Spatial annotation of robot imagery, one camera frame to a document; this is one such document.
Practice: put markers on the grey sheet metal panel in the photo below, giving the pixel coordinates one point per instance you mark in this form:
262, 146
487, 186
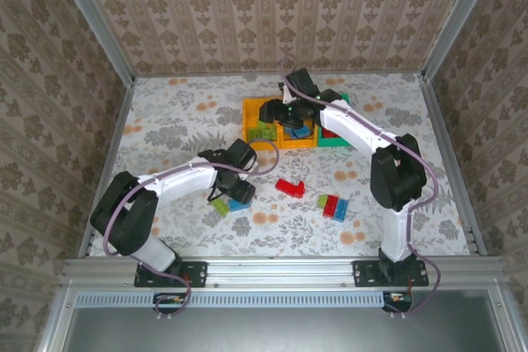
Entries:
288, 331

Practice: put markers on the red lego brick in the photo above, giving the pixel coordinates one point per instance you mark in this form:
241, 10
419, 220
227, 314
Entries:
299, 190
328, 133
330, 207
284, 185

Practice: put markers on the aluminium corner post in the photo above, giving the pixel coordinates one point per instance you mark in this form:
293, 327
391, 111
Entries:
462, 18
90, 18

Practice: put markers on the green plastic storage bin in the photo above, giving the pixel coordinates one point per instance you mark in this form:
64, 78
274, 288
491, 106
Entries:
334, 142

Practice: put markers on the aluminium side rail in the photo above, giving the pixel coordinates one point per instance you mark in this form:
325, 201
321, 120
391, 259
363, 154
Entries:
444, 142
117, 133

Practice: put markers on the yellow plastic storage bin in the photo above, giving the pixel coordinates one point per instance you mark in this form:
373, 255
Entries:
297, 144
246, 117

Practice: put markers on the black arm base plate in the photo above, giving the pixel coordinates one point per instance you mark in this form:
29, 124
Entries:
198, 273
363, 273

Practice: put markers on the small electronics board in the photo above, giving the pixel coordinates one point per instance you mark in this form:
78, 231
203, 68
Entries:
169, 299
398, 297

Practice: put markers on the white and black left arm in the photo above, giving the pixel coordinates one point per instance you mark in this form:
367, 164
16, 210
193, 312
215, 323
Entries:
181, 181

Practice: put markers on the green lego brick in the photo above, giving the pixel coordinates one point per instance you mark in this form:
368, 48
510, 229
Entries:
256, 134
271, 134
323, 200
262, 126
220, 206

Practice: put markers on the aluminium frame rail with slots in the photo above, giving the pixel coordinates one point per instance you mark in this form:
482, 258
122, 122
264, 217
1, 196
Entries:
280, 271

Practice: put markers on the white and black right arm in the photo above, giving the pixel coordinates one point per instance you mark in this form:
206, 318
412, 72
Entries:
354, 129

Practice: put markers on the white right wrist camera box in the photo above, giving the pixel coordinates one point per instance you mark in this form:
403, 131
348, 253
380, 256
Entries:
284, 94

